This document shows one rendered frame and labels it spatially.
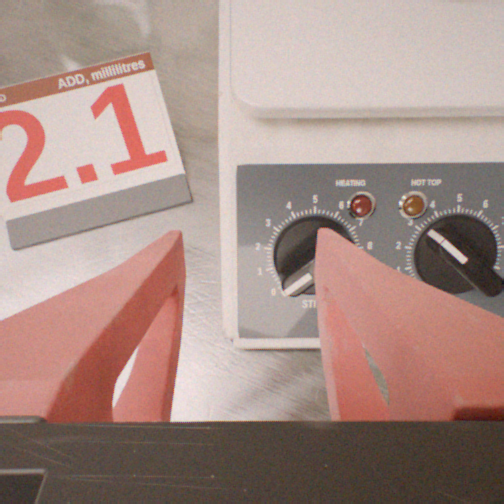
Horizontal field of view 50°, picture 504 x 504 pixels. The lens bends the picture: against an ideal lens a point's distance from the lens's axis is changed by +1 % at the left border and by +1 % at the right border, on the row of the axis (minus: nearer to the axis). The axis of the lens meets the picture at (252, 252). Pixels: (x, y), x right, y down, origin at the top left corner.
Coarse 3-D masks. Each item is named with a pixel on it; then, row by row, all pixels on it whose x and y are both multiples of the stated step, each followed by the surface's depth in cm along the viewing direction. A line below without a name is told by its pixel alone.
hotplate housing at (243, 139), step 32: (224, 0) 22; (224, 32) 22; (224, 64) 21; (224, 96) 21; (224, 128) 21; (256, 128) 20; (288, 128) 20; (320, 128) 20; (352, 128) 20; (384, 128) 20; (416, 128) 20; (448, 128) 20; (480, 128) 20; (224, 160) 21; (256, 160) 20; (288, 160) 20; (320, 160) 20; (352, 160) 20; (384, 160) 20; (416, 160) 20; (448, 160) 20; (480, 160) 20; (224, 192) 21; (224, 224) 21; (224, 256) 22; (224, 288) 22; (224, 320) 23
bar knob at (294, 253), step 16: (304, 224) 21; (320, 224) 21; (336, 224) 21; (288, 240) 21; (304, 240) 21; (352, 240) 19; (288, 256) 21; (304, 256) 20; (288, 272) 20; (304, 272) 20; (288, 288) 20; (304, 288) 20
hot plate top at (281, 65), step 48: (240, 0) 19; (288, 0) 19; (336, 0) 19; (384, 0) 19; (480, 0) 19; (240, 48) 19; (288, 48) 19; (336, 48) 19; (384, 48) 19; (432, 48) 19; (480, 48) 19; (240, 96) 19; (288, 96) 18; (336, 96) 19; (384, 96) 19; (432, 96) 19; (480, 96) 19
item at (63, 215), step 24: (168, 120) 26; (168, 168) 27; (72, 192) 26; (96, 192) 26; (120, 192) 26; (144, 192) 26; (168, 192) 26; (24, 216) 26; (48, 216) 26; (72, 216) 26; (96, 216) 26; (120, 216) 26; (24, 240) 26; (48, 240) 26
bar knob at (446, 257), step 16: (432, 224) 21; (448, 224) 21; (464, 224) 21; (480, 224) 21; (432, 240) 20; (448, 240) 19; (464, 240) 21; (480, 240) 21; (416, 256) 21; (432, 256) 21; (448, 256) 20; (464, 256) 20; (480, 256) 21; (496, 256) 21; (432, 272) 21; (448, 272) 21; (464, 272) 20; (480, 272) 20; (448, 288) 21; (464, 288) 21; (480, 288) 20; (496, 288) 20
